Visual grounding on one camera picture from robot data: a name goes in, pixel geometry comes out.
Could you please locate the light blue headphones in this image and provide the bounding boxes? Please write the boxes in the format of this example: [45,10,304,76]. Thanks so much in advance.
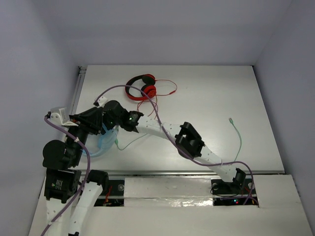
[85,125,118,158]

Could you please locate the green headphone cable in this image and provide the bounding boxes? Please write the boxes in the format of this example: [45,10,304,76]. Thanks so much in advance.
[113,118,243,163]

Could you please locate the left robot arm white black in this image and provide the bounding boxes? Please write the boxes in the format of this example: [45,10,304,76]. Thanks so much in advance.
[42,107,109,236]

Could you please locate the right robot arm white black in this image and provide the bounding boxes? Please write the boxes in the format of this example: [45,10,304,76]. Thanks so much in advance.
[94,99,246,195]

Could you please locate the red black headphones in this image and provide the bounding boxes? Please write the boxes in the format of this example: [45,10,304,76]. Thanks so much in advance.
[125,74,157,101]

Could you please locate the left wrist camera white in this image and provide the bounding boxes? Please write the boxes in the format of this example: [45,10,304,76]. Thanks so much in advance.
[48,107,72,127]

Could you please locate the aluminium rail left side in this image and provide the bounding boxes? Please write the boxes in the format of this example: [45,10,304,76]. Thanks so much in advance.
[70,66,87,114]

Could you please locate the aluminium rail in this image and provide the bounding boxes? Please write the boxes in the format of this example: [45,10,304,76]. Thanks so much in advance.
[70,66,87,114]
[105,169,286,176]

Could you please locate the aluminium rail front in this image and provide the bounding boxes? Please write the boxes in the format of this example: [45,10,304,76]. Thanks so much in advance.
[105,169,286,176]

